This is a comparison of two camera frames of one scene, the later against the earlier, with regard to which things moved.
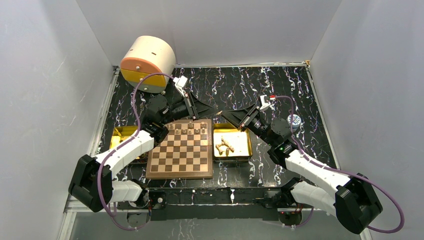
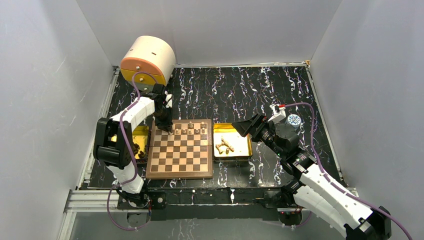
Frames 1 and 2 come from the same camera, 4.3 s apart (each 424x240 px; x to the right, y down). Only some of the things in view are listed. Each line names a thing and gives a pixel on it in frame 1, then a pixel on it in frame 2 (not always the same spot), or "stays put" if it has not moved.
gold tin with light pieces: (230, 143) stays put
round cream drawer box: (143, 55) stays put
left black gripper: (198, 109) → (167, 125)
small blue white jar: (296, 120) stays put
